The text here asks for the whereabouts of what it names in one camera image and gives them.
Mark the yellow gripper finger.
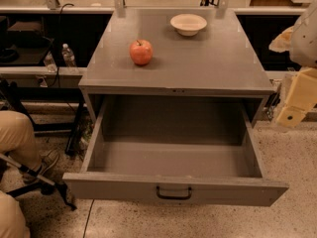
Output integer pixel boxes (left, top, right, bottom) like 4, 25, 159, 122
275, 67, 317, 128
268, 27, 293, 53

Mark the red apple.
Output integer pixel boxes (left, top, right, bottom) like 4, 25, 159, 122
129, 40, 154, 65

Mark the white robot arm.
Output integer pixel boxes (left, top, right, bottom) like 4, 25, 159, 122
268, 1, 317, 128

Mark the grey open top drawer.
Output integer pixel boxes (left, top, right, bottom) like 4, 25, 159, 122
63, 95, 288, 206

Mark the grey metal cabinet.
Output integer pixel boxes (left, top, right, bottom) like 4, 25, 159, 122
79, 7, 273, 122

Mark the white ceramic bowl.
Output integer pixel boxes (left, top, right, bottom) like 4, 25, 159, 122
170, 14, 207, 37

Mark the clear plastic water bottle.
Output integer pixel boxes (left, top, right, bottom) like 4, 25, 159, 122
61, 44, 77, 72

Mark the grey sneaker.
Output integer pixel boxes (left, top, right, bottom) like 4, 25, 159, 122
22, 150, 59, 184

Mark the dark box on shelf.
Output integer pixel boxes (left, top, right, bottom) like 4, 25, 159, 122
8, 21, 45, 48

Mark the person's leg in khaki trousers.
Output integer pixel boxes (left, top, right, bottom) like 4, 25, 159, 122
0, 110, 42, 171

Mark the black drawer handle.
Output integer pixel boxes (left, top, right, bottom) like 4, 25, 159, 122
156, 186, 192, 200

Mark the black cable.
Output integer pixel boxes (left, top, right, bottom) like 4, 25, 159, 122
49, 2, 75, 88

